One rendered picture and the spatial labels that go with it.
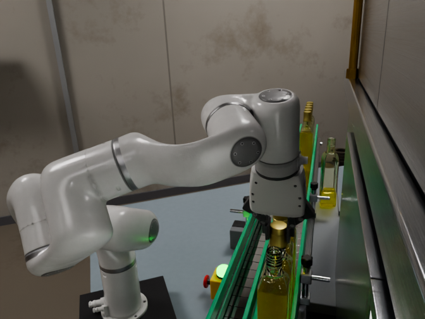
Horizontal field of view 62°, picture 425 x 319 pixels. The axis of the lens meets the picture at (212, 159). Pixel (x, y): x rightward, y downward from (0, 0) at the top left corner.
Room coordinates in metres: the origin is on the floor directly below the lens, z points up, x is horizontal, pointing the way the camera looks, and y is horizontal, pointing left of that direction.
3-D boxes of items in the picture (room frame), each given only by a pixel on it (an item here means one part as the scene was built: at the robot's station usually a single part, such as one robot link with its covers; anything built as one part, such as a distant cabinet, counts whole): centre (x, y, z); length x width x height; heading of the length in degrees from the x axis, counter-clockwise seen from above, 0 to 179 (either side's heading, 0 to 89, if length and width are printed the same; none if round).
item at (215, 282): (0.91, -0.01, 0.79); 0.07 x 0.07 x 0.07; 72
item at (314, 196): (1.14, -0.37, 0.94); 0.07 x 0.04 x 0.13; 72
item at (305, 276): (0.71, -0.23, 0.94); 0.07 x 0.04 x 0.13; 72
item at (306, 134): (1.61, -0.45, 1.02); 0.06 x 0.06 x 0.28; 72
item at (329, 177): (1.23, -0.43, 1.01); 0.06 x 0.06 x 0.26; 81
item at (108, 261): (0.79, 0.25, 1.05); 0.13 x 0.10 x 0.16; 71
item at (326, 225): (1.15, -0.41, 0.84); 0.95 x 0.09 x 0.11; 162
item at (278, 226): (0.61, -0.12, 1.14); 0.04 x 0.04 x 0.04
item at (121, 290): (0.79, 0.28, 0.89); 0.16 x 0.13 x 0.15; 104
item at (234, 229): (1.18, -0.10, 0.79); 0.08 x 0.08 x 0.08; 72
